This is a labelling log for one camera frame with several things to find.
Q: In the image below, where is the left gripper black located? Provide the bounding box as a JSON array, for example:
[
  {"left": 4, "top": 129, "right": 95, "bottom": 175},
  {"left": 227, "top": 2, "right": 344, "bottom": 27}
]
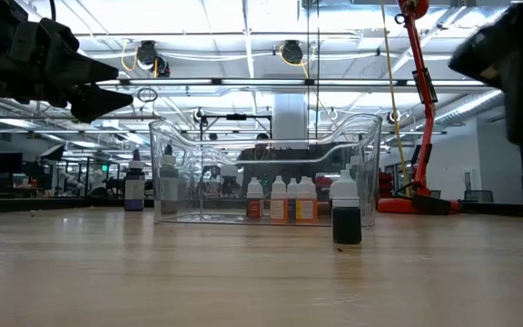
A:
[{"left": 0, "top": 19, "right": 134, "bottom": 124}]

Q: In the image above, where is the yellow hanging cable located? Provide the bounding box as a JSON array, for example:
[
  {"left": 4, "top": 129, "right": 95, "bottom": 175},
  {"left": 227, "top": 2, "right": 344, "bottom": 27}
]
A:
[{"left": 379, "top": 0, "right": 410, "bottom": 199}]

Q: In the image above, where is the large black food coloring bottle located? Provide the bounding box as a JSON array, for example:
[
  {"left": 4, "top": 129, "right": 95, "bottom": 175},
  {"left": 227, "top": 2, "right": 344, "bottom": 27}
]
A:
[{"left": 158, "top": 143, "right": 180, "bottom": 216}]

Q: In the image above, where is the dark computer monitor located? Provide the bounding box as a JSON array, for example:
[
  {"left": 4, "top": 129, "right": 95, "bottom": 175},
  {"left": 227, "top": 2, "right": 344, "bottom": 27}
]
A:
[{"left": 0, "top": 151, "right": 25, "bottom": 175}]

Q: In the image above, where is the person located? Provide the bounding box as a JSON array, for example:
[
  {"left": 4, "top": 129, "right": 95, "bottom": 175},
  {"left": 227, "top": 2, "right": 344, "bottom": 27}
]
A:
[{"left": 236, "top": 132, "right": 286, "bottom": 183}]

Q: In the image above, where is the large purple food coloring bottle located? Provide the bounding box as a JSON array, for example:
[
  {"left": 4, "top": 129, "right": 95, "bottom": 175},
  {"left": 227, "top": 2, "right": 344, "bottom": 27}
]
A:
[{"left": 123, "top": 148, "right": 146, "bottom": 213}]

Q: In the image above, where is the small black food coloring bottle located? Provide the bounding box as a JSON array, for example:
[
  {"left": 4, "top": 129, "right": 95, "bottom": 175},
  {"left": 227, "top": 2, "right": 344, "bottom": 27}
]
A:
[{"left": 330, "top": 168, "right": 363, "bottom": 245}]

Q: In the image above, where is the clear plastic bin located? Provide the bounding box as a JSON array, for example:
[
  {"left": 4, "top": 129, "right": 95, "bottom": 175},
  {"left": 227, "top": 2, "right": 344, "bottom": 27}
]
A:
[{"left": 147, "top": 113, "right": 384, "bottom": 228}]

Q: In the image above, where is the small red food coloring bottle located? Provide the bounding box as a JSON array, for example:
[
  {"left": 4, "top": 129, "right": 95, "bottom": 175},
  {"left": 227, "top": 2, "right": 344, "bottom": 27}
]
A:
[{"left": 245, "top": 176, "right": 265, "bottom": 220}]

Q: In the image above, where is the black overhead gantry frame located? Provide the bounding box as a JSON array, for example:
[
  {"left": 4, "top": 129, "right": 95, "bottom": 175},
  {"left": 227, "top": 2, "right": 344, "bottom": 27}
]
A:
[{"left": 199, "top": 113, "right": 274, "bottom": 137}]

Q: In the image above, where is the black ceiling cord reel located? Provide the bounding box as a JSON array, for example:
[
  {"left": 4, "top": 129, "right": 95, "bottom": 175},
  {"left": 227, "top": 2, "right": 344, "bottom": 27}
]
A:
[
  {"left": 134, "top": 39, "right": 173, "bottom": 79},
  {"left": 278, "top": 39, "right": 307, "bottom": 66}
]

